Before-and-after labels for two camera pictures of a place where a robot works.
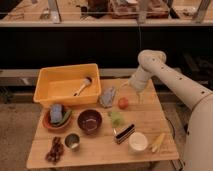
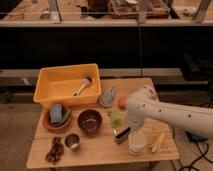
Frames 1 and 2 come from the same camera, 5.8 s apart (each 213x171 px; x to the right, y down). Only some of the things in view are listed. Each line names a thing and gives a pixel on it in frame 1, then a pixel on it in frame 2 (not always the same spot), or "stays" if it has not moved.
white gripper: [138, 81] → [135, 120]
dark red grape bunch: [56, 150] stays
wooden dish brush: [87, 82] stays
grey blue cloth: [107, 98] stays
